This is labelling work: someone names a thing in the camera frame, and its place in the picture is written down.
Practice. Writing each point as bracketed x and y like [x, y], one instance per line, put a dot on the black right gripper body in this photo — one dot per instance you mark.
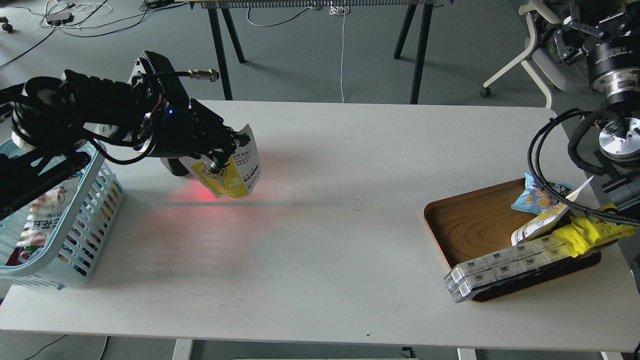
[613, 68]

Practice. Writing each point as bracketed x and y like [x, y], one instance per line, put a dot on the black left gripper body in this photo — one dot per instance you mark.
[187, 132]

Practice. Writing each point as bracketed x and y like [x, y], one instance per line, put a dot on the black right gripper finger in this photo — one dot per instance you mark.
[610, 26]
[568, 44]

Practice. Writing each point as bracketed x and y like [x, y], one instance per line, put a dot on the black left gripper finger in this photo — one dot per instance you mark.
[226, 143]
[219, 161]

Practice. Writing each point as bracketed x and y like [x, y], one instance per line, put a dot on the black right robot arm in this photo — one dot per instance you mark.
[606, 141]

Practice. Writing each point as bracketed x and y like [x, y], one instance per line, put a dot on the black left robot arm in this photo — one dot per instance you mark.
[151, 115]

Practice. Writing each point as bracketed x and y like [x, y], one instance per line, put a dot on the blue snack bag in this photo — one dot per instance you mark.
[534, 199]

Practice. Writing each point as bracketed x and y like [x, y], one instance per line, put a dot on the red white snack bag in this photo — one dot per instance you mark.
[44, 215]

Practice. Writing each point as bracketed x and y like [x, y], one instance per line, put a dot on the yellow cartoon snack pack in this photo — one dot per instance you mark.
[588, 234]

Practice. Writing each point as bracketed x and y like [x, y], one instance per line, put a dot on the light blue plastic basket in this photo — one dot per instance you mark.
[68, 258]

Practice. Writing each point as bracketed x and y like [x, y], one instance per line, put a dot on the white boxed snack row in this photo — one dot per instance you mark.
[479, 276]

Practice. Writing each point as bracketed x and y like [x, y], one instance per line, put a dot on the black barcode scanner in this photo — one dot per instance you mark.
[175, 167]

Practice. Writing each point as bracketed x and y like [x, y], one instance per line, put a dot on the white office chair base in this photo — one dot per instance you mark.
[525, 59]

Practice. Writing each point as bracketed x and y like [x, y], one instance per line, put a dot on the black power adapter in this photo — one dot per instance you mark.
[57, 19]

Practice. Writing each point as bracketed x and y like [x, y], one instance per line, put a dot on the brown wooden tray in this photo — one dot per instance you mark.
[470, 225]

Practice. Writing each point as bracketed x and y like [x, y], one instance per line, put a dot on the black metal table frame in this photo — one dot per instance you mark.
[374, 54]

